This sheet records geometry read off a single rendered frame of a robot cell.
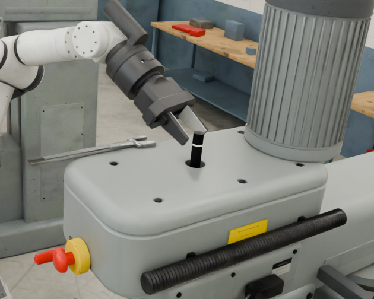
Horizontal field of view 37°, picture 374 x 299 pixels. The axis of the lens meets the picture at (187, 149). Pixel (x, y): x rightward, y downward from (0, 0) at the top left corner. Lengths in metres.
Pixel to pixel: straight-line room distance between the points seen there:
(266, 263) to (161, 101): 0.37
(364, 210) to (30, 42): 0.80
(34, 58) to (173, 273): 0.55
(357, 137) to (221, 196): 5.23
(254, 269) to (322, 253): 0.21
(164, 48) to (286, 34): 7.65
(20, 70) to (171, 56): 7.33
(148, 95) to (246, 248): 0.31
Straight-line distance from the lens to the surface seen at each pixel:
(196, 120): 1.02
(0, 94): 1.24
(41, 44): 1.16
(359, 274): 1.41
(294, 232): 1.03
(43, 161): 0.97
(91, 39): 1.03
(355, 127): 6.10
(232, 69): 7.39
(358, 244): 1.34
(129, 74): 1.01
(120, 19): 1.05
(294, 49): 1.03
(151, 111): 0.97
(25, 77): 1.24
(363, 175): 1.42
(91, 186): 0.91
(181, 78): 7.37
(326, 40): 1.02
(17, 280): 3.83
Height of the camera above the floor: 2.32
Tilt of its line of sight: 24 degrees down
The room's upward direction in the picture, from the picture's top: 6 degrees clockwise
